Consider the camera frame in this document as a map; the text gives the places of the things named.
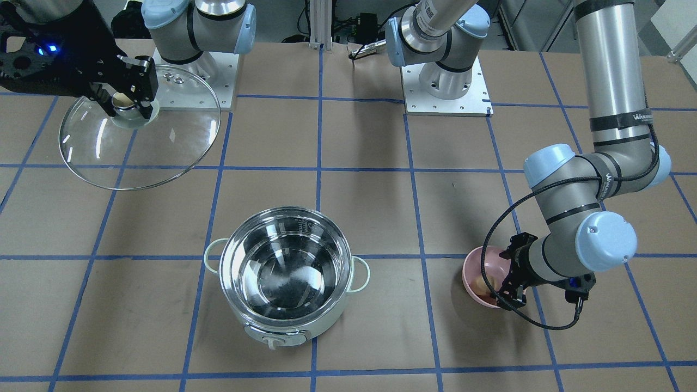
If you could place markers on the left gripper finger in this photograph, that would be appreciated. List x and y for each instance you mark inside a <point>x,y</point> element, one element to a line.
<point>511,296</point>

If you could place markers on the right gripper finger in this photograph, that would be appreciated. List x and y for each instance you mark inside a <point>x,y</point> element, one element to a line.
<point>145,108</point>
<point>105,103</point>

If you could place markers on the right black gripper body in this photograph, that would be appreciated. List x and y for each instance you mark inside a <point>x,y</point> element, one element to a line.
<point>91,61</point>

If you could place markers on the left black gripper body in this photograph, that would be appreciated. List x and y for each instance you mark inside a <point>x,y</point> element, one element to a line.
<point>521,261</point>

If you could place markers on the brown egg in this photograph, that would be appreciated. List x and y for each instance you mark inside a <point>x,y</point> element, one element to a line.
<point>480,287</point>

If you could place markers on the glass pot lid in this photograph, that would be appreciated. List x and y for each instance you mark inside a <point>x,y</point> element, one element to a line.
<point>127,151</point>

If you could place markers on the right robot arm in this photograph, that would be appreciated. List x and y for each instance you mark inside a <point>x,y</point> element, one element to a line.
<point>184,30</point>

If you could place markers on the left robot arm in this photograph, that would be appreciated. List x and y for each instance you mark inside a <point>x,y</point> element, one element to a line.
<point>569,188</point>

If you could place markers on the pale green steel pot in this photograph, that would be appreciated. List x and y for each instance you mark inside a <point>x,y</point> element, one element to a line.
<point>287,274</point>

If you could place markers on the pink bowl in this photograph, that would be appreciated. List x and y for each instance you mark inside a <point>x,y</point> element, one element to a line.
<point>497,269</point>

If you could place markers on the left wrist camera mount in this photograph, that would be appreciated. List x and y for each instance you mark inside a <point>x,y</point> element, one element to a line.
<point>577,289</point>

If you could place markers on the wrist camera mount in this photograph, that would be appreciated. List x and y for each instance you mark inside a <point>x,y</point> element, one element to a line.
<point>577,289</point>
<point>42,53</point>

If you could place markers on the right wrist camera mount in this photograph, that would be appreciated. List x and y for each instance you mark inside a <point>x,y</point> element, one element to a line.
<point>42,53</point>

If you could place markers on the aluminium frame post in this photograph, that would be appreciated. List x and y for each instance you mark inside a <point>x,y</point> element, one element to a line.
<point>321,25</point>

